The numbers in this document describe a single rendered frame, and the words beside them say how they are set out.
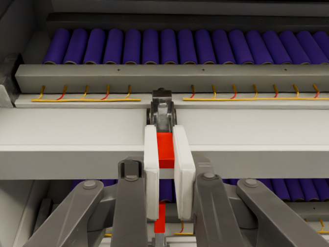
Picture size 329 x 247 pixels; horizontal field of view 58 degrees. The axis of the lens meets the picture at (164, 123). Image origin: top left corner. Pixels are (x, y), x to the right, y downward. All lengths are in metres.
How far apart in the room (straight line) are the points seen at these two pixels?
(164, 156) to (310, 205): 0.29
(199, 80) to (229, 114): 0.04
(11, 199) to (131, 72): 0.19
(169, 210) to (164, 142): 0.20
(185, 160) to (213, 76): 0.15
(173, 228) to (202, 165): 0.26
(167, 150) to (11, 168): 0.16
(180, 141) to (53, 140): 0.13
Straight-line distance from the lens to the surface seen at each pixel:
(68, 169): 0.28
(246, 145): 0.27
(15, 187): 0.37
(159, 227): 0.35
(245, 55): 0.34
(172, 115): 0.25
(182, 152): 0.16
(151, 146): 0.17
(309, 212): 0.45
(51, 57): 0.33
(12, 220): 0.38
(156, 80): 0.29
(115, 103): 0.28
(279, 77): 0.31
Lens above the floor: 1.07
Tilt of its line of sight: 29 degrees down
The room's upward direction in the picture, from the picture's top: 1 degrees clockwise
